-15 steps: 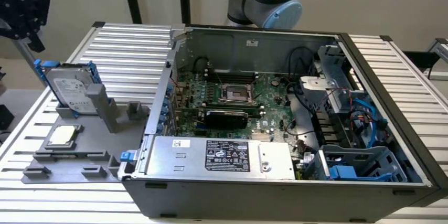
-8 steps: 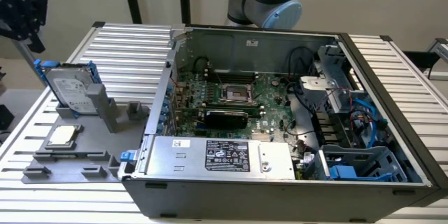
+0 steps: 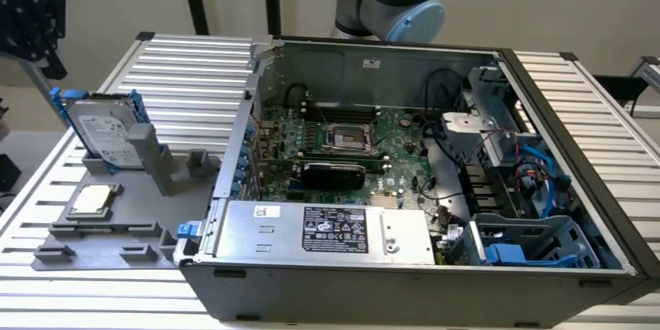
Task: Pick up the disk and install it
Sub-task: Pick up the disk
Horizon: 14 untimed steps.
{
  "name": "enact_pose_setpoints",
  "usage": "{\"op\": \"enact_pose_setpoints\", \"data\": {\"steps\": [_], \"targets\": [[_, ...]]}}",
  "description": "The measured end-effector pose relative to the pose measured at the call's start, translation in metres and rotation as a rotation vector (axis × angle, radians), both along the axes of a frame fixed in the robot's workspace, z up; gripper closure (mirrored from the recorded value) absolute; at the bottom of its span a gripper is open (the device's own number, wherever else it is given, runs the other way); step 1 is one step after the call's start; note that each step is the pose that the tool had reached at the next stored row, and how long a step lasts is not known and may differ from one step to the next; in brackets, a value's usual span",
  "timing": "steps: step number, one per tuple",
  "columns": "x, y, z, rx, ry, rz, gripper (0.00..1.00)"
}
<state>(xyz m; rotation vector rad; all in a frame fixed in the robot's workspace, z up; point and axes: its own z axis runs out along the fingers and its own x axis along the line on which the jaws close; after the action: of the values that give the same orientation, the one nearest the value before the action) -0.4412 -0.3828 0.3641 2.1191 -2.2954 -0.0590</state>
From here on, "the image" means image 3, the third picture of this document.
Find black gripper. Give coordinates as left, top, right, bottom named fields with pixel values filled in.
left=0, top=0, right=69, bottom=80

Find hard disk in blue caddy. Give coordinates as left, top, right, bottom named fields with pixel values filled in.
left=49, top=87, right=152, bottom=171

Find blue disk connector block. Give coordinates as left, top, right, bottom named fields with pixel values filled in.
left=485, top=243, right=528, bottom=267

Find silver CPU chip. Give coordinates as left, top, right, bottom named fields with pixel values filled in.
left=69, top=184, right=117, bottom=216

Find grey parts rack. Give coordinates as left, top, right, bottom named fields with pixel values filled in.
left=29, top=123, right=224, bottom=271

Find blue case latch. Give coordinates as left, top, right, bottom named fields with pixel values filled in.
left=176, top=221, right=201, bottom=240

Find black RAM slots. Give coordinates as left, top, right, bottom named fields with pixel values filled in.
left=307, top=107, right=375, bottom=123

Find CPU socket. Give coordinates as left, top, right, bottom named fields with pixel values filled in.
left=319, top=123, right=379, bottom=155

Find black graphics card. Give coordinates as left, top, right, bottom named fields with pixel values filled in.
left=299, top=162, right=369, bottom=192

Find silver power supply unit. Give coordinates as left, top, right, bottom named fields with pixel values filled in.
left=212, top=200, right=437, bottom=266

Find green motherboard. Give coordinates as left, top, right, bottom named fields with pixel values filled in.
left=251, top=104, right=457, bottom=233

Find silver chipset heatsink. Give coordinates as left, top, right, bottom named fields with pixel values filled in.
left=369, top=195, right=404, bottom=210

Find metal drive cage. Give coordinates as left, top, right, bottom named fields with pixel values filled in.
left=439, top=66, right=539, bottom=169

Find open black PC case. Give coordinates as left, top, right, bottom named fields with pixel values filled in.
left=172, top=34, right=660, bottom=326

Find short black looped wire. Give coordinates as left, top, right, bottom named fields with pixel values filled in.
left=284, top=83, right=309, bottom=106

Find long black wire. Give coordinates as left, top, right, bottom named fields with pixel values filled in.
left=424, top=68, right=468, bottom=141

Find red wire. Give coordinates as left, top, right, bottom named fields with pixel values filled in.
left=503, top=131, right=523, bottom=168

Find blue SATA wire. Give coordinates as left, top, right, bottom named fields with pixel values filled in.
left=519, top=143, right=571, bottom=219

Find black bracket plate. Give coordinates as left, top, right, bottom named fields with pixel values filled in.
left=591, top=73, right=645, bottom=104

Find aluminium frame rail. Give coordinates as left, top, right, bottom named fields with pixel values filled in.
left=625, top=55, right=660, bottom=119

